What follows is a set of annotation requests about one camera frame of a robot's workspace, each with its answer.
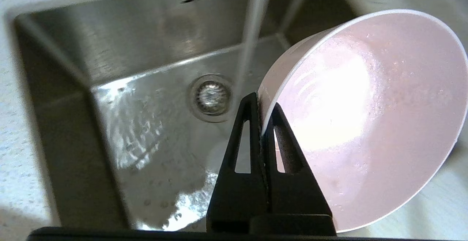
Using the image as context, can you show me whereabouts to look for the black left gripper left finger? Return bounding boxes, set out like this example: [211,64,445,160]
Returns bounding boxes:
[207,92,267,233]

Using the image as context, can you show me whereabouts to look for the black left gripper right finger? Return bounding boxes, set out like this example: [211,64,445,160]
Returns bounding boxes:
[262,102,336,234]

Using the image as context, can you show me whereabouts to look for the pink plastic bowl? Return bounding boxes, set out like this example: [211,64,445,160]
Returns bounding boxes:
[257,9,468,233]

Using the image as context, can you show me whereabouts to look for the stainless steel sink basin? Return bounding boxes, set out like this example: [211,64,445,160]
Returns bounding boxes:
[7,0,359,232]

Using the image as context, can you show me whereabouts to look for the running water stream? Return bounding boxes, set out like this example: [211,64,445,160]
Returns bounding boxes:
[234,0,275,99]

